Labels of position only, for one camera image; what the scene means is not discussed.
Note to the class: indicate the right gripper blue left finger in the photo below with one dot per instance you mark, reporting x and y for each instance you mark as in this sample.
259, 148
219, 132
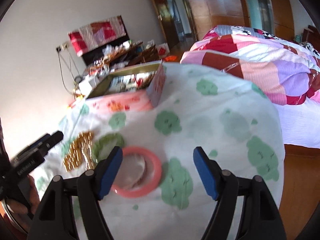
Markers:
54, 218

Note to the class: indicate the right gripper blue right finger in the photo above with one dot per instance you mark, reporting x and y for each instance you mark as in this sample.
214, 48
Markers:
260, 218

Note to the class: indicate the green jade bangle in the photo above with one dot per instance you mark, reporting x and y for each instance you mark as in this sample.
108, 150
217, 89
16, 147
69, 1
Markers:
105, 144

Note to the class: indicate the pink plastic bangle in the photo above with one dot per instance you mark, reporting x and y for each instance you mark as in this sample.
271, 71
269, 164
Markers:
139, 174

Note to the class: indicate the person's left hand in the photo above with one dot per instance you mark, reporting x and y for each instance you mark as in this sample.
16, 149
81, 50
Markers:
23, 198

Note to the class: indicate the white green patterned tablecloth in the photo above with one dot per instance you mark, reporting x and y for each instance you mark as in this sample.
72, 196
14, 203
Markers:
235, 125

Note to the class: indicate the white appliance box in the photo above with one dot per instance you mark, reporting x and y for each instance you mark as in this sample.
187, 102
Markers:
89, 83

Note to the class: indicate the black television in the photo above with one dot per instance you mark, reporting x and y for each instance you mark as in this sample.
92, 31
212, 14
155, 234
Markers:
102, 51

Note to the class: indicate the red patchwork tv cover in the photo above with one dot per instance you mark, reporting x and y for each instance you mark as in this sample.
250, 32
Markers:
96, 34

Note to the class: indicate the pink cookie tin box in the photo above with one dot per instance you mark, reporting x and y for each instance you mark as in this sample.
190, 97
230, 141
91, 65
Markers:
135, 88

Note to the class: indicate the patchwork pink quilt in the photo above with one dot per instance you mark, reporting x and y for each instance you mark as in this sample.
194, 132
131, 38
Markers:
285, 72

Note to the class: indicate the wooden tv cabinet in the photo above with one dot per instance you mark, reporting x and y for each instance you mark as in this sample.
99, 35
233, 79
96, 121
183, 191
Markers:
128, 54

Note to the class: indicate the orange item on floor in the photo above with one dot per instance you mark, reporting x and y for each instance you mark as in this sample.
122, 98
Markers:
171, 58

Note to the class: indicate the wooden bed headboard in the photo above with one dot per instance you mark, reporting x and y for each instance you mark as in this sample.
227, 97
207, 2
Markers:
311, 35

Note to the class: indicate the wooden door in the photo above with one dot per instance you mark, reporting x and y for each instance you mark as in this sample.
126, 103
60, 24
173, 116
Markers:
167, 22

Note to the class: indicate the wooden wardrobe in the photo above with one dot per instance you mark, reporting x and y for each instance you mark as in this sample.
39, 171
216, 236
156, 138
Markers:
276, 15

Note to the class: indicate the wall power socket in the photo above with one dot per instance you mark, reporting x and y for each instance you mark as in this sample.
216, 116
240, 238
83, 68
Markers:
62, 47

